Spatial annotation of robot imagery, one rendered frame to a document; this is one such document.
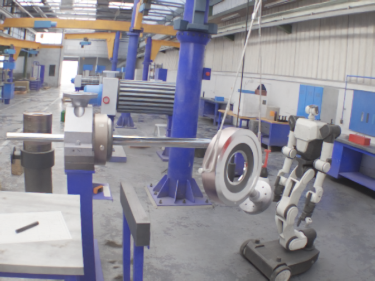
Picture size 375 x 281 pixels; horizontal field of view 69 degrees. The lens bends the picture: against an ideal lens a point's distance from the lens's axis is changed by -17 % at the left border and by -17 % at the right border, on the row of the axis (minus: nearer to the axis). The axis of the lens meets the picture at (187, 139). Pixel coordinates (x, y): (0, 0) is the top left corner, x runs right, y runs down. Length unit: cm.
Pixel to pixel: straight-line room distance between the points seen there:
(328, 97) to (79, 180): 588
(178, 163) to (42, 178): 172
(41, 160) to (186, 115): 183
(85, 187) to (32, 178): 177
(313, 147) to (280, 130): 572
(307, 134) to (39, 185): 287
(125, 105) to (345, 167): 428
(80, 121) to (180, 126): 208
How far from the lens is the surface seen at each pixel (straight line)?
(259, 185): 180
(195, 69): 396
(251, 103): 901
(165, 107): 598
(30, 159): 367
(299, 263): 286
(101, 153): 220
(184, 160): 409
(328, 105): 709
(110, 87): 573
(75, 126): 212
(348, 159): 628
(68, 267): 123
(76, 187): 208
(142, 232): 162
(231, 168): 177
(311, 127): 252
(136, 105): 588
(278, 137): 825
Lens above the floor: 157
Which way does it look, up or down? 11 degrees down
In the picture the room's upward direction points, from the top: 6 degrees clockwise
